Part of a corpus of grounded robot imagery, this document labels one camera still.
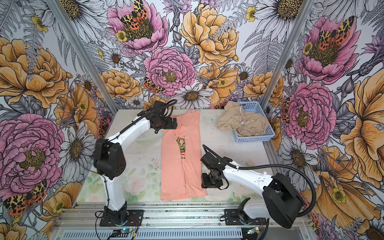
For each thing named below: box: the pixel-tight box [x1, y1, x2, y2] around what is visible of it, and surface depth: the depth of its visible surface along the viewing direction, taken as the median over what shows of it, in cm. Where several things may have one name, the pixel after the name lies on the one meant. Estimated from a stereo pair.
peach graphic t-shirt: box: [161, 110, 208, 201], surface depth 94 cm
